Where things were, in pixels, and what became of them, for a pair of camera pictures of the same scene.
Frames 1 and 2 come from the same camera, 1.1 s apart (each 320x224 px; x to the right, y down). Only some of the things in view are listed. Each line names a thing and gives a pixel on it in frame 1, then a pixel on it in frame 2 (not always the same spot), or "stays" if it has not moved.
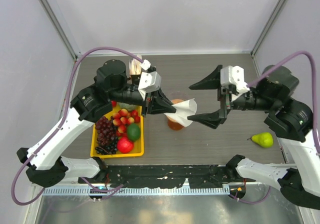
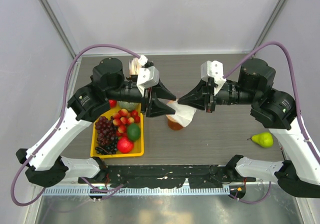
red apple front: [124, 145] stays
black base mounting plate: [168, 176] stays
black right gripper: [212, 80] to [196, 97]
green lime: [133, 132] stays
